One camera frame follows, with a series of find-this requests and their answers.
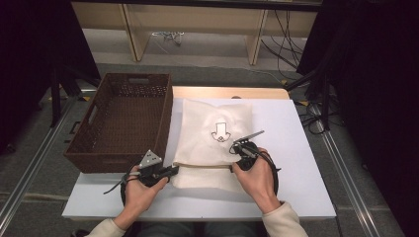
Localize right hand-held gripper cable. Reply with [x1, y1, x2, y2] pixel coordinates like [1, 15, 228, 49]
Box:
[228, 140, 282, 199]

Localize black coiled floor cables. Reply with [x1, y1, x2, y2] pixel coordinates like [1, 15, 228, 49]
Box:
[295, 98, 344, 136]

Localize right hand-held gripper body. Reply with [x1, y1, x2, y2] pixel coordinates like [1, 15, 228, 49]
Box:
[229, 129, 266, 173]

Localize light wooden shelf unit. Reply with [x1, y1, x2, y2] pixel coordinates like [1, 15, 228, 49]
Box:
[71, 0, 323, 66]

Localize black metal stand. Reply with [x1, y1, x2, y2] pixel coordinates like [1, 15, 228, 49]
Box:
[284, 63, 334, 131]
[48, 63, 102, 128]

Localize cream mesh laundry bag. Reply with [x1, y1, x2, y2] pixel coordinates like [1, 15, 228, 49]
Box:
[171, 98, 255, 194]

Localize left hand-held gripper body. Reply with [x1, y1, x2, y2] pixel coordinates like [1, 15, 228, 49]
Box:
[136, 149, 172, 188]

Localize brown woven basket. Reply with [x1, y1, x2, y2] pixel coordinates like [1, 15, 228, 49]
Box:
[63, 72, 174, 175]

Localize thin white floor cable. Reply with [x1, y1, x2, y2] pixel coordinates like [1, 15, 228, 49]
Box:
[200, 63, 285, 84]

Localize person's right hand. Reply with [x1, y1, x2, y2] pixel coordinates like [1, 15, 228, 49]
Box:
[231, 147, 283, 214]

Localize metal floor rail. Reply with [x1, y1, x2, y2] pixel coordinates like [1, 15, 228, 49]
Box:
[0, 98, 77, 229]
[310, 104, 383, 237]

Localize black hanging cables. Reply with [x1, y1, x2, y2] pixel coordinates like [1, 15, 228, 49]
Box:
[261, 9, 306, 72]

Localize person's legs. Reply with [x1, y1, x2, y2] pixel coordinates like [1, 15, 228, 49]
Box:
[136, 220, 265, 237]

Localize white garment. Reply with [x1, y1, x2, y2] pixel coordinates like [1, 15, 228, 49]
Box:
[184, 108, 245, 166]

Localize grey cable bundle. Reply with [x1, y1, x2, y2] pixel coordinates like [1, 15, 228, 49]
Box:
[151, 31, 185, 46]

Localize dark curtain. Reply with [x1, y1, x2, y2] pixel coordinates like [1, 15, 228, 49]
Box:
[0, 0, 102, 156]
[295, 0, 419, 237]

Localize person's left hand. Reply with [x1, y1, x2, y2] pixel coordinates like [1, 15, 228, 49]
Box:
[121, 164, 170, 229]

